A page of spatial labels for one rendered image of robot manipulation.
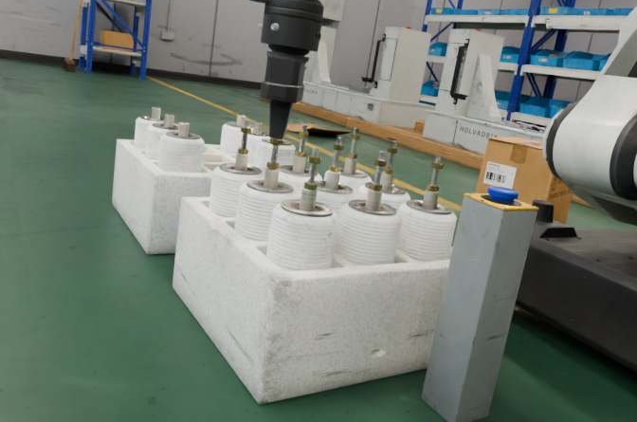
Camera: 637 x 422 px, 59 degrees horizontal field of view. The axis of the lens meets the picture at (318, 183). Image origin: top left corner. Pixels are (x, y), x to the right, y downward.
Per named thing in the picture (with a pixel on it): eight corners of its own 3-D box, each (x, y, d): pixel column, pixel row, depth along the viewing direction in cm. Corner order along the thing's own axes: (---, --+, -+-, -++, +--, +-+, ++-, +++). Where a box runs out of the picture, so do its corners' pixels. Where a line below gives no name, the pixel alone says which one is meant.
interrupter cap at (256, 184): (251, 193, 85) (252, 189, 85) (242, 181, 92) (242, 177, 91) (299, 196, 87) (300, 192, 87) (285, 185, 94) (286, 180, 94)
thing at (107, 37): (128, 51, 636) (130, 33, 631) (133, 53, 615) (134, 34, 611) (100, 47, 620) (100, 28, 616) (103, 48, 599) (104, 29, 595)
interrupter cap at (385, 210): (352, 214, 82) (353, 210, 82) (344, 201, 89) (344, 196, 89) (401, 220, 83) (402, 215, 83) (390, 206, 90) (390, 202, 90)
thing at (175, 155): (189, 207, 135) (196, 134, 132) (202, 219, 127) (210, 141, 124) (149, 207, 130) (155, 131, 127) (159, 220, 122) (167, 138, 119)
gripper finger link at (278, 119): (265, 136, 87) (271, 97, 86) (286, 139, 87) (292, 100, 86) (264, 137, 86) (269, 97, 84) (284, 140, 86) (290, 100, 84)
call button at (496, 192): (499, 199, 77) (501, 185, 77) (521, 208, 74) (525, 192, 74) (479, 199, 75) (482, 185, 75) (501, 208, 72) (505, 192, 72)
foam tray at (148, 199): (243, 203, 173) (250, 146, 169) (303, 247, 140) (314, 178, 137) (111, 203, 152) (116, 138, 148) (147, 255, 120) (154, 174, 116)
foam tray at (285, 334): (339, 272, 127) (353, 196, 124) (464, 361, 95) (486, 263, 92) (171, 286, 106) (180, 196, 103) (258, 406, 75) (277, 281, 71)
